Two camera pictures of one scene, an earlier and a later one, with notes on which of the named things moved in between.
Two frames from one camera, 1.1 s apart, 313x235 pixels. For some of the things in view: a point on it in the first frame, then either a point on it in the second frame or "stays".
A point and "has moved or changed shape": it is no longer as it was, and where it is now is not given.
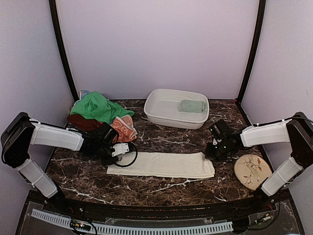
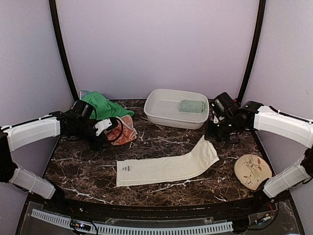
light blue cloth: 83,92 stays
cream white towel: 167,164 has moved or changed shape
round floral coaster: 251,171 stays
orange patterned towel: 124,125 stays
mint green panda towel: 191,106 stays
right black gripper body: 219,152 -> 221,132
